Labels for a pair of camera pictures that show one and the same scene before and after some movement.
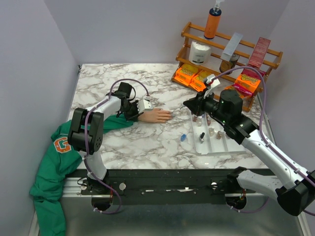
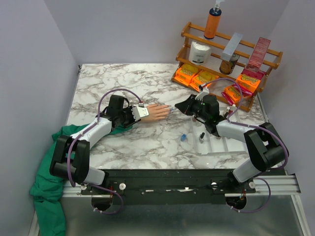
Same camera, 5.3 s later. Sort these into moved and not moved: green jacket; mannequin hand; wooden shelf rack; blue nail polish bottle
Moved: mannequin hand
Not moved: blue nail polish bottle; wooden shelf rack; green jacket
